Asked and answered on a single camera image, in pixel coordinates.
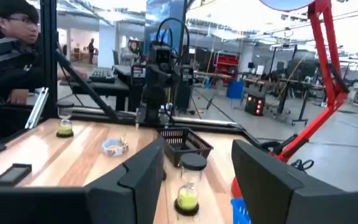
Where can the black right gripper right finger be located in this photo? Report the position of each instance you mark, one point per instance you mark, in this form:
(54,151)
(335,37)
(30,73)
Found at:
(275,199)

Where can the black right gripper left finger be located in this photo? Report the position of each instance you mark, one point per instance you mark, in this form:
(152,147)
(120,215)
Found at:
(120,199)

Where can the green sand hourglass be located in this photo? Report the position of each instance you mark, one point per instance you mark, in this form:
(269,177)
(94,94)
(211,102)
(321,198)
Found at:
(187,199)
(65,129)

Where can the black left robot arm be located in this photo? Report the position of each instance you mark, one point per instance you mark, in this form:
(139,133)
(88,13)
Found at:
(152,105)

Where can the blue plastic basket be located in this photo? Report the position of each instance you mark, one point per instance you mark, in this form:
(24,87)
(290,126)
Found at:
(239,213)

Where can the person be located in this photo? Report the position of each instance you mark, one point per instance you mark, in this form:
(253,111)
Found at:
(91,49)
(8,62)
(129,54)

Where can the black desk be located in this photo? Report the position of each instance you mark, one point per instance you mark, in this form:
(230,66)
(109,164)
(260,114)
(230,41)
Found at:
(104,87)

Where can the black keyboard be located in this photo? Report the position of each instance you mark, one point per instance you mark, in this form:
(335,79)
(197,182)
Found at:
(102,75)

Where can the black plastic basket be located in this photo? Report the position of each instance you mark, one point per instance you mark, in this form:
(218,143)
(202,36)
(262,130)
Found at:
(182,140)

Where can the red tool cabinet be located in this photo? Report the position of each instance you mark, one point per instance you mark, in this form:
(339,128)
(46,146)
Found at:
(227,62)

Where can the blue bin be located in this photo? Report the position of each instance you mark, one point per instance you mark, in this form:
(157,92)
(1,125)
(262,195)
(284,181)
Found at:
(235,90)

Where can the black box with red lights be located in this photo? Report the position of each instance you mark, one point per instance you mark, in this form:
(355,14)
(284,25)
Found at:
(255,105)

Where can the black digital clock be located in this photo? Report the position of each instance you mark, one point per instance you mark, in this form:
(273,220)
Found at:
(9,175)

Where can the red desk lamp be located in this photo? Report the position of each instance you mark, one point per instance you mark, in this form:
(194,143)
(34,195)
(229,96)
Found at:
(337,98)

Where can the silver metal bar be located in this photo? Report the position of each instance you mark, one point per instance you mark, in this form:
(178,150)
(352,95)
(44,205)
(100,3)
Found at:
(37,107)

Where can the black metal table frame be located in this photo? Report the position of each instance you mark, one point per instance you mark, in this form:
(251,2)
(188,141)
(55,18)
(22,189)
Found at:
(48,62)

